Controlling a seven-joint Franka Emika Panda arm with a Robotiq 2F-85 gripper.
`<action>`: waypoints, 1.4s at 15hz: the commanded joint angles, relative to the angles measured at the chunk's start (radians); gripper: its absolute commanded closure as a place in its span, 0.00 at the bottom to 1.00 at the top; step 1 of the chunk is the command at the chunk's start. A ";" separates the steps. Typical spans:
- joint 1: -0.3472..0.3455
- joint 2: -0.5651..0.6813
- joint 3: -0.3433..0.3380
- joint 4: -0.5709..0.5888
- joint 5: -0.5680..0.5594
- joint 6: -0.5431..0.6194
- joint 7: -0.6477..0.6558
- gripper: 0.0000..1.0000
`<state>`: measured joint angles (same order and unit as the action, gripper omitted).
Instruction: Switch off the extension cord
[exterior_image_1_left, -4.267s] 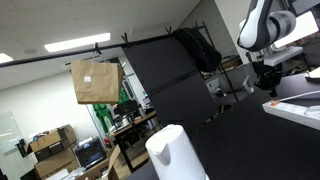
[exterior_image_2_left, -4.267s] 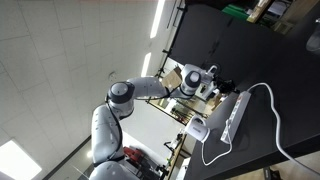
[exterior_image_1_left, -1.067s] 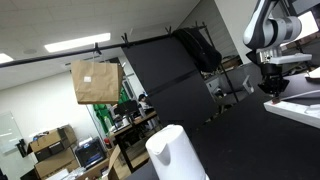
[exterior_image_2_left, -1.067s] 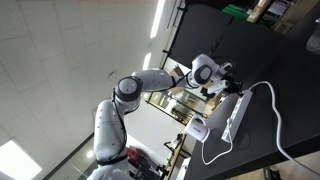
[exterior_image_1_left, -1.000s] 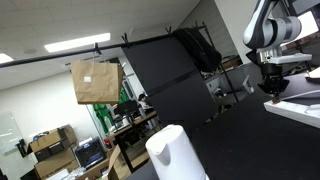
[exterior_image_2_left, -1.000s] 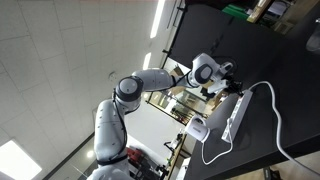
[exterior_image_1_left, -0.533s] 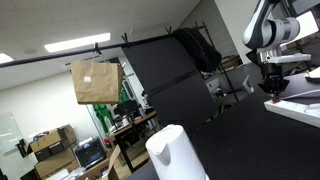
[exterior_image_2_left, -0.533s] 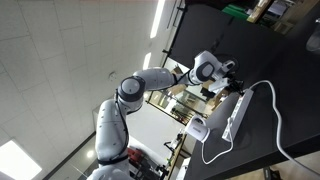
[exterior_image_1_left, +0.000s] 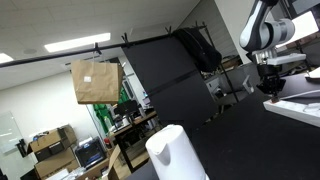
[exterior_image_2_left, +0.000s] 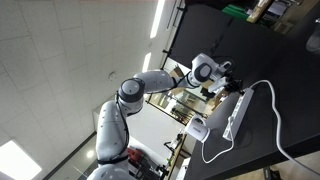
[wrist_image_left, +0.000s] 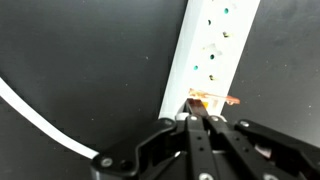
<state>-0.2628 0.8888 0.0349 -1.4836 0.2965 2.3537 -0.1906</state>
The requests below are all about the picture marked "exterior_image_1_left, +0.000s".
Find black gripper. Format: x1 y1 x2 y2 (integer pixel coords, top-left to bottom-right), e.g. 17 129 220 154
256 64 287 103

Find white power strip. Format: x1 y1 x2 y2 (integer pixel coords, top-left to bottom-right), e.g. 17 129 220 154
262 98 320 129

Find white angled stand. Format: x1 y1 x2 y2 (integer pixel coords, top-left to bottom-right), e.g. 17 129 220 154
242 74 255 95

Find white and brown flat object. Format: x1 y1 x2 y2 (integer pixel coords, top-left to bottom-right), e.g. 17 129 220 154
304 66 320 84

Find black tripod stand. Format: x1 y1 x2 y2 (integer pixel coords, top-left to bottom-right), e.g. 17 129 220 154
194 21 241 104

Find black jacket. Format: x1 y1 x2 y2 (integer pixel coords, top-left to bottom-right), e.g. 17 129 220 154
172 27 223 74

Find black backdrop panel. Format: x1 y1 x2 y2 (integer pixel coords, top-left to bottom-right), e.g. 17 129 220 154
121 35 220 135

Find white electric kettle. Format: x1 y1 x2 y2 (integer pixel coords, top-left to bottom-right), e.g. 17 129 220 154
145 124 211 180

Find wooden desk black legs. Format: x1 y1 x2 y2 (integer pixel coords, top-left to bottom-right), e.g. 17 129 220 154
109 110 162 173

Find black computer monitor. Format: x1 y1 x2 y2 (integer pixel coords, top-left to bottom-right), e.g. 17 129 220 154
114 99 140 118

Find green cloth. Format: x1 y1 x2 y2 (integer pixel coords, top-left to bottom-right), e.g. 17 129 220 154
92 87 131 135

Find brown paper bag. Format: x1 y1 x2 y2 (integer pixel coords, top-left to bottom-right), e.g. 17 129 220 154
70 59 125 106

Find black 3D printer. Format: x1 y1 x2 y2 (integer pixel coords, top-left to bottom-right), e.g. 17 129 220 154
74 137 107 170

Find long ceiling light fixture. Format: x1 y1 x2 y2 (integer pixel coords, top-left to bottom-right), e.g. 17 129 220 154
0 52 15 65
44 32 112 54

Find long black horizontal pole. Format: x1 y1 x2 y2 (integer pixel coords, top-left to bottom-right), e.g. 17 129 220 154
0 24 208 70

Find cardboard box with black side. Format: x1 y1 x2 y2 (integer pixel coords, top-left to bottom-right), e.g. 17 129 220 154
29 124 78 162

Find large plain cardboard box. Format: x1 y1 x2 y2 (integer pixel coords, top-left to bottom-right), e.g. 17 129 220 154
33 146 81 180

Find white power strip cable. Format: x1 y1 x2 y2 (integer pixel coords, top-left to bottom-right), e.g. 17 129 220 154
282 89 320 101

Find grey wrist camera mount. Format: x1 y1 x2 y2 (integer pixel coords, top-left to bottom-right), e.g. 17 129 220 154
265 52 307 67

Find wall whiteboard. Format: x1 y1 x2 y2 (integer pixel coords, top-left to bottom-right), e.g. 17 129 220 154
0 111 25 155

